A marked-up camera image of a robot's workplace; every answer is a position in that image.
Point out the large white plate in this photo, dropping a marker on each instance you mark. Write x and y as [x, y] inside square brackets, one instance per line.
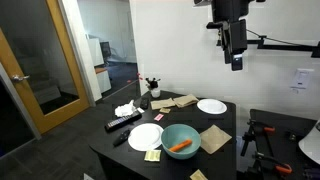
[145, 136]

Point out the small white paper scrap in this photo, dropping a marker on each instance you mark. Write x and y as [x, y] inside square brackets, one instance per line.
[140, 110]

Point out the orange carrot-shaped object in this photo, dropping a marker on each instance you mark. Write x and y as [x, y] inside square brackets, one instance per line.
[180, 145]

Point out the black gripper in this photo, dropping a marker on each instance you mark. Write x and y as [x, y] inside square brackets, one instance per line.
[238, 35]

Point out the tiny brown napkin piece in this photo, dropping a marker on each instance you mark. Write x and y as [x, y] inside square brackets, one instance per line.
[164, 110]

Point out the wooden door with glass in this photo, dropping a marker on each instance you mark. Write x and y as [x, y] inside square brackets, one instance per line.
[55, 111]

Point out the flat rectangular brown napkin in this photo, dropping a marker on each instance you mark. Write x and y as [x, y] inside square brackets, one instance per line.
[162, 103]

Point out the white desk partition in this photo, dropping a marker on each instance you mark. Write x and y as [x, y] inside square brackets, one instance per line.
[96, 51]

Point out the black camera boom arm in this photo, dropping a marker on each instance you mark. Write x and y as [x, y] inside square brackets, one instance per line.
[283, 46]

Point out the long black remote control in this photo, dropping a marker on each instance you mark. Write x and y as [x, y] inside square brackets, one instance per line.
[122, 121]

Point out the black bar camera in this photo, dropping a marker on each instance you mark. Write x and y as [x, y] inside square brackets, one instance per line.
[213, 25]

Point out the crumpled white tissue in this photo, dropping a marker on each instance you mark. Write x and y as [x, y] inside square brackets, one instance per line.
[125, 109]

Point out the black office chair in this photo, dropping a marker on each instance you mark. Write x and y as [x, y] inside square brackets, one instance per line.
[105, 50]

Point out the white wall switch plate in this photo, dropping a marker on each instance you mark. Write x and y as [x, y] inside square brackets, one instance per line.
[301, 79]

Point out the small white plate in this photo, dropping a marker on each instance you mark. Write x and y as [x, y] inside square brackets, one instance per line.
[211, 106]

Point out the pink packet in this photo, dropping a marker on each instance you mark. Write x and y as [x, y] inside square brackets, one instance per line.
[159, 117]

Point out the white rounded housing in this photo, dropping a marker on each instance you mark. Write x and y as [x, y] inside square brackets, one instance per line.
[311, 143]

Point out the small black bracket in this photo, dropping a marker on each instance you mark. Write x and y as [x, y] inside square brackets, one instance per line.
[293, 136]

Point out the black bunch in cup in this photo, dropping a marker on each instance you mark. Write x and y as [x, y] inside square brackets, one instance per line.
[152, 83]

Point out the white cabinet with orange top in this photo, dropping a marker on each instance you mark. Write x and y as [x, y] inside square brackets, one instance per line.
[103, 80]

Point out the brown napkin at table edge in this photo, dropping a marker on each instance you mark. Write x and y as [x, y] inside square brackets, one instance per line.
[198, 175]

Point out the large square brown napkin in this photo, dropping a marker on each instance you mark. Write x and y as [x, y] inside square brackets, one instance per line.
[215, 139]

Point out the folded stacked brown napkin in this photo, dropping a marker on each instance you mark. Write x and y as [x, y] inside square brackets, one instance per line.
[185, 100]

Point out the white paper on floor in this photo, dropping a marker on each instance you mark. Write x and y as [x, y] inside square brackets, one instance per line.
[88, 177]

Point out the teal bowl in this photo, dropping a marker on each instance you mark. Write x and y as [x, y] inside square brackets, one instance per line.
[176, 133]

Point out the small black remote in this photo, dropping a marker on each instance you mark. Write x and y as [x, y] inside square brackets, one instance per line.
[121, 137]

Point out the small white cup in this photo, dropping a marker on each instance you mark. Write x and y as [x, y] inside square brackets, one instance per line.
[155, 92]

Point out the black rectangular device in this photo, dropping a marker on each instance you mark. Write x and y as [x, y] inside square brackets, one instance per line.
[144, 103]

